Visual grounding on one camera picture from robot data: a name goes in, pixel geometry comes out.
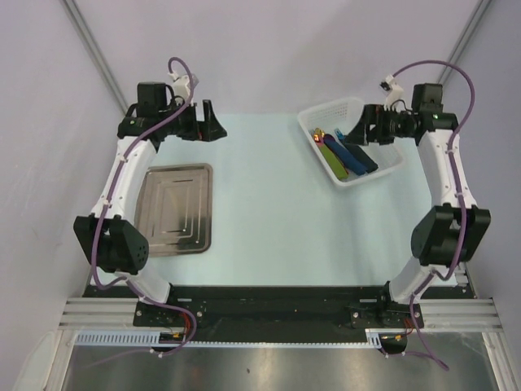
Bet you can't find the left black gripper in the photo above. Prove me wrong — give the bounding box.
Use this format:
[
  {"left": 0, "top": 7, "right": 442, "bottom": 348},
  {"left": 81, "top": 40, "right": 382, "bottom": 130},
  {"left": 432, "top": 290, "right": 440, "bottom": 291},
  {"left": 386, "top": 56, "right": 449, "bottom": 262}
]
[{"left": 160, "top": 99, "right": 226, "bottom": 143}]

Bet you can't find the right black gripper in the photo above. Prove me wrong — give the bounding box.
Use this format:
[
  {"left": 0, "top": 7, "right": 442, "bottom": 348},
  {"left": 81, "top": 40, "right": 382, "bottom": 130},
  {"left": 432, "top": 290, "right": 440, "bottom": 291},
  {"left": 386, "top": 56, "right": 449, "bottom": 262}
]
[{"left": 344, "top": 104, "right": 414, "bottom": 147}]

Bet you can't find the green paper napkin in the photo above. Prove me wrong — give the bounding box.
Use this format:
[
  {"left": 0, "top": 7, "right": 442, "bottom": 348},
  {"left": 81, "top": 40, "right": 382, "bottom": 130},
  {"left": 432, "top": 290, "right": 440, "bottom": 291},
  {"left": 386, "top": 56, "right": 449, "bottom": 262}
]
[{"left": 319, "top": 143, "right": 348, "bottom": 181}]

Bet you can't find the iridescent spoon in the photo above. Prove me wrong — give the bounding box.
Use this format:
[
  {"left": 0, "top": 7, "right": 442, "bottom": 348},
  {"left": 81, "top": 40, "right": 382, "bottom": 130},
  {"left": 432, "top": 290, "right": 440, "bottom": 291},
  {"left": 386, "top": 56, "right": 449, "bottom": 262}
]
[{"left": 312, "top": 128, "right": 324, "bottom": 147}]

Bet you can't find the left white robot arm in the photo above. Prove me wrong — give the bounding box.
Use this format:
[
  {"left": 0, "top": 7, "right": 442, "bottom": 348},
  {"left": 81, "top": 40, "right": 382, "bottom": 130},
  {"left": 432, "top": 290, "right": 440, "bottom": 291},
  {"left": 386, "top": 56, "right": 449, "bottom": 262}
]
[{"left": 73, "top": 76, "right": 227, "bottom": 326}]

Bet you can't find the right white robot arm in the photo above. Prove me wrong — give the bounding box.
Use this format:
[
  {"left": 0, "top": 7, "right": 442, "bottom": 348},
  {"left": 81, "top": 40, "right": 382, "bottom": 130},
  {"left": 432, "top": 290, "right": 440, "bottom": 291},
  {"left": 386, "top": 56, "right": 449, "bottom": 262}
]
[{"left": 346, "top": 79, "right": 491, "bottom": 327}]

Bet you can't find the black utensil sleeve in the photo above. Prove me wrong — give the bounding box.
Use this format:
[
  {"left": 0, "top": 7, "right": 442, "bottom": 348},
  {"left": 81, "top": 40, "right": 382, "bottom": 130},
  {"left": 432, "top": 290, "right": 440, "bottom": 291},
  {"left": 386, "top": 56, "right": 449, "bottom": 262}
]
[{"left": 344, "top": 144, "right": 379, "bottom": 174}]

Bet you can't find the white plastic basket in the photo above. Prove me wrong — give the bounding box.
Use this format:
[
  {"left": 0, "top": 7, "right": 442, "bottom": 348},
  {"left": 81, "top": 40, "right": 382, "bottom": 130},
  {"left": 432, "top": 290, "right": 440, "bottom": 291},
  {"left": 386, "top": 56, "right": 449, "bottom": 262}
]
[{"left": 297, "top": 97, "right": 405, "bottom": 188}]

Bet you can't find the blue utensil sleeve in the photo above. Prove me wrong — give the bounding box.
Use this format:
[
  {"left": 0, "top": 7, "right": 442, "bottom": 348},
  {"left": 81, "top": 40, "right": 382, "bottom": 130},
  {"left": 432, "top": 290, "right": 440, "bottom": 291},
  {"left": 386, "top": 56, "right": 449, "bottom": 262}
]
[{"left": 324, "top": 137, "right": 366, "bottom": 175}]

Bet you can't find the metal tray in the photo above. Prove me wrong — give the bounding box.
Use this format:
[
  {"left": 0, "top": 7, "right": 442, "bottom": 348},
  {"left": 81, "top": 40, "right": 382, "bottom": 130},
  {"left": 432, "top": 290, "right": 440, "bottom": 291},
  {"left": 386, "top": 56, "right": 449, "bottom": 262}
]
[{"left": 135, "top": 163, "right": 213, "bottom": 257}]

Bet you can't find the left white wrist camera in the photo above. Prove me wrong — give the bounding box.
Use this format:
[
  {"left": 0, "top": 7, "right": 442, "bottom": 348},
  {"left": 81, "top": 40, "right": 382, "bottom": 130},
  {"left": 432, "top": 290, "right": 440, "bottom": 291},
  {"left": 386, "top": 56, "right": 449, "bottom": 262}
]
[{"left": 169, "top": 71, "right": 199, "bottom": 103}]

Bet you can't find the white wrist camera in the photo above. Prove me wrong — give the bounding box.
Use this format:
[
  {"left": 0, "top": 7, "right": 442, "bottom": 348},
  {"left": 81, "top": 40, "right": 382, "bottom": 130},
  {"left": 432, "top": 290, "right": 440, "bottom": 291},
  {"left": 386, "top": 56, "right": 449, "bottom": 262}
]
[
  {"left": 379, "top": 74, "right": 404, "bottom": 109},
  {"left": 169, "top": 71, "right": 199, "bottom": 103}
]

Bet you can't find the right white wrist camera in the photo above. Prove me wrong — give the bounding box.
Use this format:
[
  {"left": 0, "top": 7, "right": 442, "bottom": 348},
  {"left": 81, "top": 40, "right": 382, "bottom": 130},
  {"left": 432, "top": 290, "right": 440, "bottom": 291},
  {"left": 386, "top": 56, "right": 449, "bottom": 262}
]
[{"left": 379, "top": 74, "right": 404, "bottom": 109}]

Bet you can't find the aluminium frame post right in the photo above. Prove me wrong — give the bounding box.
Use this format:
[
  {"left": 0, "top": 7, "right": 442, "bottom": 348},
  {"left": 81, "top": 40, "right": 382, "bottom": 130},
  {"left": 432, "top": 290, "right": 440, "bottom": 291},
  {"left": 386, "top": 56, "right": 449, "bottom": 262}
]
[{"left": 446, "top": 0, "right": 493, "bottom": 65}]

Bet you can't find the aluminium frame post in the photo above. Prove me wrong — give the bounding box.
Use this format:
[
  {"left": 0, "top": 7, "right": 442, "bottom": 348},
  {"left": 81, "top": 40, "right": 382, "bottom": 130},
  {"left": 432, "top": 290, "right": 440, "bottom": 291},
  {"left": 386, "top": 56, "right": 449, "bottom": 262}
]
[
  {"left": 59, "top": 0, "right": 129, "bottom": 114},
  {"left": 446, "top": 0, "right": 493, "bottom": 65}
]

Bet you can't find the aluminium frame post left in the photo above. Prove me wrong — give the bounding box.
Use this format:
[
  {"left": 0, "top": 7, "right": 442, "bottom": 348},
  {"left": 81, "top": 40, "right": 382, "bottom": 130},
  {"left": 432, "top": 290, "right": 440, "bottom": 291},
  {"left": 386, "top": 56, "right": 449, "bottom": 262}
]
[{"left": 59, "top": 0, "right": 129, "bottom": 114}]

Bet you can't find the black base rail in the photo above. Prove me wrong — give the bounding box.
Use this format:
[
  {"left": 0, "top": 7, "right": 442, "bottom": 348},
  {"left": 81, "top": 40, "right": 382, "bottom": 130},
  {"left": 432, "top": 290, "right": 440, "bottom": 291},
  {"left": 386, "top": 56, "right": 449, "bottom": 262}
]
[{"left": 83, "top": 284, "right": 475, "bottom": 345}]

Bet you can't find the aluminium front rail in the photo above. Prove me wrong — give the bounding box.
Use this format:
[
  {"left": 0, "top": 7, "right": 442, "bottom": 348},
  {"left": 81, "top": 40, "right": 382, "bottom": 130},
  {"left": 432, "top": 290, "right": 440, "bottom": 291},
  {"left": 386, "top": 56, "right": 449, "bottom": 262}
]
[{"left": 59, "top": 297, "right": 503, "bottom": 332}]

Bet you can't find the white cable duct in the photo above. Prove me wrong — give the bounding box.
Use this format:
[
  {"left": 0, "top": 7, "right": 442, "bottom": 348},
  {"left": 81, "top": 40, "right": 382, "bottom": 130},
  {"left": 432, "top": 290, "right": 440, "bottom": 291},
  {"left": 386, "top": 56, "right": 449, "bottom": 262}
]
[{"left": 75, "top": 327, "right": 386, "bottom": 349}]

